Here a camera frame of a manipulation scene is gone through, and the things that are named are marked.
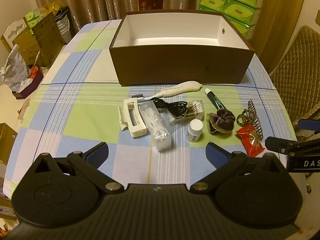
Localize dark velvet scrunchie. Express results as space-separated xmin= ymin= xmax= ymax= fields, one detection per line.
xmin=206 ymin=109 xmax=236 ymax=133

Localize quilted chair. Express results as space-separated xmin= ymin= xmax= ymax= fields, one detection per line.
xmin=269 ymin=24 xmax=320 ymax=140

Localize black cable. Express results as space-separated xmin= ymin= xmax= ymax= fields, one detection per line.
xmin=152 ymin=97 xmax=188 ymax=117

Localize silver metal pot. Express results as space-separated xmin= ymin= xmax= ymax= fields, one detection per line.
xmin=54 ymin=9 xmax=70 ymax=43

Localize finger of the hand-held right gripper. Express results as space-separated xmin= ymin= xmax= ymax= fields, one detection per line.
xmin=264 ymin=136 xmax=320 ymax=155
xmin=297 ymin=119 xmax=320 ymax=138

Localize green tube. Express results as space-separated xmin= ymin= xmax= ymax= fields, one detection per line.
xmin=204 ymin=88 xmax=225 ymax=110

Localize brown cardboard carton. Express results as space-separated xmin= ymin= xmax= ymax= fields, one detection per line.
xmin=0 ymin=123 xmax=18 ymax=164

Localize checked tablecloth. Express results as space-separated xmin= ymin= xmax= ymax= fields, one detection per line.
xmin=4 ymin=19 xmax=298 ymax=198

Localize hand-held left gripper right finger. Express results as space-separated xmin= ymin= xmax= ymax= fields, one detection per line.
xmin=190 ymin=142 xmax=282 ymax=194

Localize beige curtain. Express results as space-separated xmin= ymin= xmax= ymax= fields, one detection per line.
xmin=30 ymin=0 xmax=200 ymax=30

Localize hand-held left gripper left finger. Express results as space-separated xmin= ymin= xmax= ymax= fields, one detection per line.
xmin=34 ymin=142 xmax=124 ymax=194

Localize white hair claw clip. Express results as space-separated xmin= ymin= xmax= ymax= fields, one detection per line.
xmin=118 ymin=97 xmax=147 ymax=137

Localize tan cardboard box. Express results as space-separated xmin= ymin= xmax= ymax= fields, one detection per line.
xmin=12 ymin=34 xmax=40 ymax=68

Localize white printed plastic bag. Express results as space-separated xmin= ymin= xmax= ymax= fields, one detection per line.
xmin=0 ymin=44 xmax=28 ymax=90

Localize red candy packet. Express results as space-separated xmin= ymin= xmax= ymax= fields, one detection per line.
xmin=235 ymin=126 xmax=265 ymax=157

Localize clear floss pick box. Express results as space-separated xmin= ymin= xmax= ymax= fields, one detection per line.
xmin=138 ymin=101 xmax=173 ymax=152

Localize cotton swab bag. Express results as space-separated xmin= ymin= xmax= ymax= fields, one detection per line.
xmin=162 ymin=100 xmax=204 ymax=128

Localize yellow plastic bag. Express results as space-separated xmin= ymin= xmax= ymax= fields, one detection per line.
xmin=42 ymin=1 xmax=63 ymax=13

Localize small green tissue box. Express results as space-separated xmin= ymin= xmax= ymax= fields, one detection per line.
xmin=25 ymin=9 xmax=43 ymax=28

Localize white handled brush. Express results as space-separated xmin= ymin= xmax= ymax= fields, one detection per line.
xmin=132 ymin=80 xmax=202 ymax=100

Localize brown cardboard box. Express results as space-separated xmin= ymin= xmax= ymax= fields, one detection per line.
xmin=109 ymin=9 xmax=255 ymax=87

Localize white cutout cardboard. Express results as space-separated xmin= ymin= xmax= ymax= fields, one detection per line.
xmin=1 ymin=18 xmax=32 ymax=40

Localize brown cardboard boxes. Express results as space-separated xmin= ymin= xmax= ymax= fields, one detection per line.
xmin=31 ymin=12 xmax=67 ymax=67

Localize white pill bottle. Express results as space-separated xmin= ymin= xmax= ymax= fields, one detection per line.
xmin=186 ymin=119 xmax=203 ymax=143

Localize leopard hair claw clip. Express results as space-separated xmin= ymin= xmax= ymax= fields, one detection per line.
xmin=236 ymin=99 xmax=264 ymax=140

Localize dark red tray box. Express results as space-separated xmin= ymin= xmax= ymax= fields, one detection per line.
xmin=12 ymin=66 xmax=44 ymax=100

